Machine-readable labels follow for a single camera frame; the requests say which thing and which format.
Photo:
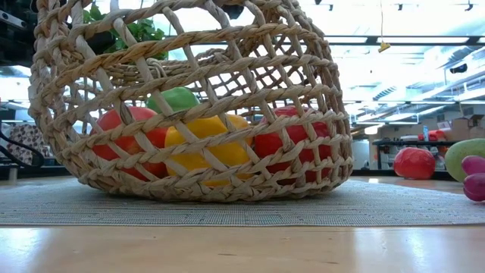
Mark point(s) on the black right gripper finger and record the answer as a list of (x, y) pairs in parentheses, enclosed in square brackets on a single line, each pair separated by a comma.
[(233, 11)]

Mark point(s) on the green apple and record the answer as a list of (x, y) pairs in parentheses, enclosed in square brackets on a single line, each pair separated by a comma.
[(178, 98)]

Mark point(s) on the red tomato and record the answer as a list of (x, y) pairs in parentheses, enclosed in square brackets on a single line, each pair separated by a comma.
[(110, 123)]

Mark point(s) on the bright red apple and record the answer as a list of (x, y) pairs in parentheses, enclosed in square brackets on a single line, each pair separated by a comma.
[(295, 132)]

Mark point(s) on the yellow bell pepper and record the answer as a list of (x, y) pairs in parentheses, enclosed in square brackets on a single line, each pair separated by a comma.
[(227, 153)]

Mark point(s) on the woven wicker basket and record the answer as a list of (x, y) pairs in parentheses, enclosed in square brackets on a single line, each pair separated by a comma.
[(227, 191)]

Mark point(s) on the green potted plant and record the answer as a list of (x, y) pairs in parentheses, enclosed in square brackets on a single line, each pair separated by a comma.
[(146, 30)]

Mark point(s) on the patterned fabric item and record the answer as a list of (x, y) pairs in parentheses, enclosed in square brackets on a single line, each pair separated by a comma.
[(26, 140)]

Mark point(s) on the black framed ceiling light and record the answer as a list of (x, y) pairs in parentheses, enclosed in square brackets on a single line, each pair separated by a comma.
[(373, 39)]

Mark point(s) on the yellow hanging tag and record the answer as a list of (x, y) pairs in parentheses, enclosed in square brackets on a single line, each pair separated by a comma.
[(383, 47)]

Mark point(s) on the white bin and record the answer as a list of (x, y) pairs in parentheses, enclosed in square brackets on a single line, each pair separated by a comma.
[(360, 153)]

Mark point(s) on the grey woven placemat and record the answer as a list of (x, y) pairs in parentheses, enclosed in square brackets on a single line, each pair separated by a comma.
[(242, 214)]

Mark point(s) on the black bin shelf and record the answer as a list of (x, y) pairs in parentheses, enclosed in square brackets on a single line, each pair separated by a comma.
[(411, 143)]

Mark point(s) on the blue bottle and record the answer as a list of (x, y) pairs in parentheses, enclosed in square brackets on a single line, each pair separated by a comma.
[(425, 132)]

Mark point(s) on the black ceiling-mounted device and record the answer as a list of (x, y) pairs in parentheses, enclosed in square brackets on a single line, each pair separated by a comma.
[(458, 68)]

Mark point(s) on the red background object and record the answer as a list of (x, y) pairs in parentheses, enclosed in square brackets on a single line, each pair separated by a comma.
[(432, 135)]

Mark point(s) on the cardboard box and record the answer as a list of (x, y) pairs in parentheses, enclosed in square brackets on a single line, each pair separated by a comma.
[(460, 127), (478, 121)]

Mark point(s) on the green pear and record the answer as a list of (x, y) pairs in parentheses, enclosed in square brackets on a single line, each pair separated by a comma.
[(464, 159)]

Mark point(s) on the purple grape bunch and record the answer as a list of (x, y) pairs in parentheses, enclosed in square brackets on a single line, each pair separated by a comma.
[(473, 178)]

